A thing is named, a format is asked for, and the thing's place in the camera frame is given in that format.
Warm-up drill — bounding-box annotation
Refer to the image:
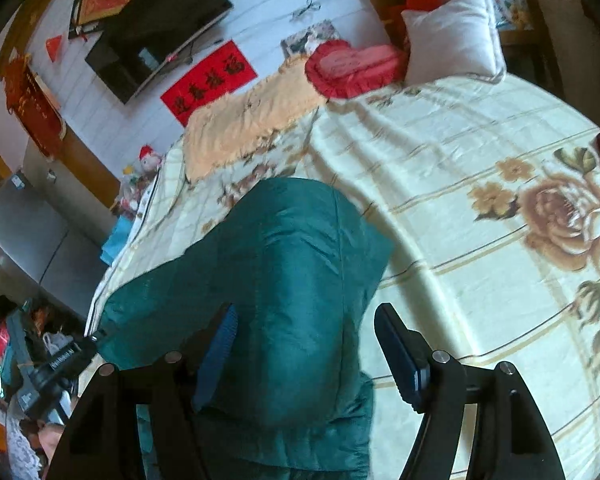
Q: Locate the plush toy with red hat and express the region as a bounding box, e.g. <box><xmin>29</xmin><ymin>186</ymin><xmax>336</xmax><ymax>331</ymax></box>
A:
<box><xmin>125</xmin><ymin>145</ymin><xmax>163</xmax><ymax>183</ymax></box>

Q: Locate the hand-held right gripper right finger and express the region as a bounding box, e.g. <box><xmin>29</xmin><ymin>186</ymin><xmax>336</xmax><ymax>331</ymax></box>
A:
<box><xmin>374</xmin><ymin>302</ymin><xmax>566</xmax><ymax>480</ymax></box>

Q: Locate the photo frame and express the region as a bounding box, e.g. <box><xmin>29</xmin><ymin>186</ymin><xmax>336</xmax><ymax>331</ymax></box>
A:
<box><xmin>281</xmin><ymin>20</ymin><xmax>341</xmax><ymax>58</ymax></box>

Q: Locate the green quilted jacket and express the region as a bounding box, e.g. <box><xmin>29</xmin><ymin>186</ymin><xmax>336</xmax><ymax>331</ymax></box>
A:
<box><xmin>85</xmin><ymin>177</ymin><xmax>396</xmax><ymax>480</ymax></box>

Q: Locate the black wall cable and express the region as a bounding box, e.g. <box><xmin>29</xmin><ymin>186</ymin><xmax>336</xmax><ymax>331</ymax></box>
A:
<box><xmin>292</xmin><ymin>0</ymin><xmax>322</xmax><ymax>22</ymax></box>

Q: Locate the bed with floral checked sheet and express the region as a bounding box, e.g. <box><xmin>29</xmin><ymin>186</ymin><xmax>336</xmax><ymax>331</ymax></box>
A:
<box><xmin>87</xmin><ymin>72</ymin><xmax>600</xmax><ymax>480</ymax></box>

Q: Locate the pile of bags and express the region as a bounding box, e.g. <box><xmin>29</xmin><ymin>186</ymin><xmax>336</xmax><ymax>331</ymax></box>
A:
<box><xmin>0</xmin><ymin>295</ymin><xmax>81</xmax><ymax>466</ymax></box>

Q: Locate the yellow fringed blanket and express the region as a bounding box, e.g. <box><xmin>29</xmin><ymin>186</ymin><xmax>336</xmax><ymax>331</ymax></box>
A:
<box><xmin>182</xmin><ymin>55</ymin><xmax>328</xmax><ymax>183</ymax></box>

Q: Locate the grey wardrobe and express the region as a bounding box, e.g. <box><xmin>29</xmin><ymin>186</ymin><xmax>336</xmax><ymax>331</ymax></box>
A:
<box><xmin>0</xmin><ymin>170</ymin><xmax>108</xmax><ymax>321</ymax></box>

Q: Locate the red bag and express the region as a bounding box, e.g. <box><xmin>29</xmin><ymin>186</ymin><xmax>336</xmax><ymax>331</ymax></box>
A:
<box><xmin>390</xmin><ymin>0</ymin><xmax>447</xmax><ymax>46</ymax></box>

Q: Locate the blue bag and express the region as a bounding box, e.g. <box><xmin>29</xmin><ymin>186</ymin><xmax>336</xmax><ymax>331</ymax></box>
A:
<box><xmin>100</xmin><ymin>217</ymin><xmax>133</xmax><ymax>266</ymax></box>

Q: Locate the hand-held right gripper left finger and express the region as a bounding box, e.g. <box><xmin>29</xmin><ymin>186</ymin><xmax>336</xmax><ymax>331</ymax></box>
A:
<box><xmin>47</xmin><ymin>302</ymin><xmax>239</xmax><ymax>480</ymax></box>

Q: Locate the black television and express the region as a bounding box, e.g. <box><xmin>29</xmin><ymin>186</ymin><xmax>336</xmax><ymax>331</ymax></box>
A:
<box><xmin>84</xmin><ymin>0</ymin><xmax>233</xmax><ymax>106</ymax></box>

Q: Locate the wooden door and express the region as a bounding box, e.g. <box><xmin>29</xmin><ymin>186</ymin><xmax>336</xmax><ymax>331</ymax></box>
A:
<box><xmin>55</xmin><ymin>125</ymin><xmax>122</xmax><ymax>206</ymax></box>

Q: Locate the red knot ornament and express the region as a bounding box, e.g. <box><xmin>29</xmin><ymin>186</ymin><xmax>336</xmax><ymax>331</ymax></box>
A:
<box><xmin>2</xmin><ymin>55</ymin><xmax>66</xmax><ymax>158</ymax></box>

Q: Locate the white pillow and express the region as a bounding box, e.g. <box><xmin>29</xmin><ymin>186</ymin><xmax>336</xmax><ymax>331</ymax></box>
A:
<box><xmin>400</xmin><ymin>0</ymin><xmax>506</xmax><ymax>86</ymax></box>

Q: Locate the red heart pillow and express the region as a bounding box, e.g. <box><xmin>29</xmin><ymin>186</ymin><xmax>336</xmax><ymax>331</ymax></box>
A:
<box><xmin>305</xmin><ymin>40</ymin><xmax>406</xmax><ymax>100</ymax></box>

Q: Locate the red wall banner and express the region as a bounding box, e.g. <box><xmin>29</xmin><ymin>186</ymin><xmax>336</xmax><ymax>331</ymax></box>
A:
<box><xmin>160</xmin><ymin>40</ymin><xmax>258</xmax><ymax>128</ymax></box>

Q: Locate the small red paper triangle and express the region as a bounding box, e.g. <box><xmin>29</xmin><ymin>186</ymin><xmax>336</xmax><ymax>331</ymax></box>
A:
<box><xmin>45</xmin><ymin>35</ymin><xmax>67</xmax><ymax>62</ymax></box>

